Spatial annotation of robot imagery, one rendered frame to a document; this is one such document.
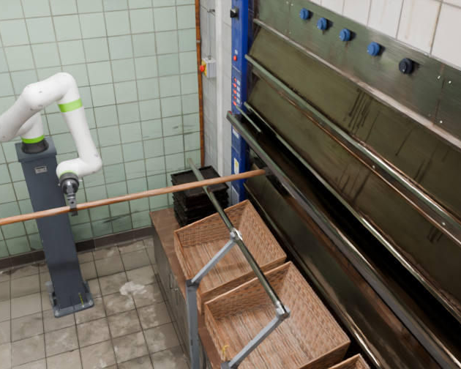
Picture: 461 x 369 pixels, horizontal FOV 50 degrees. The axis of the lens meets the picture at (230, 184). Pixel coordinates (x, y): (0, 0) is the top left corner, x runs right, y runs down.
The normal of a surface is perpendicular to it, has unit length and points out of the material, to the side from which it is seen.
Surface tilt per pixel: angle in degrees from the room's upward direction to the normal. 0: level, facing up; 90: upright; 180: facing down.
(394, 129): 70
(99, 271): 0
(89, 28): 90
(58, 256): 90
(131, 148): 90
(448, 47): 90
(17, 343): 0
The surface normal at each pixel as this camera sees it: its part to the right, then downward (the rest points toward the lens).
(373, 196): -0.88, -0.11
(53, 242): 0.42, 0.49
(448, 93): -0.93, 0.20
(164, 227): 0.00, -0.84
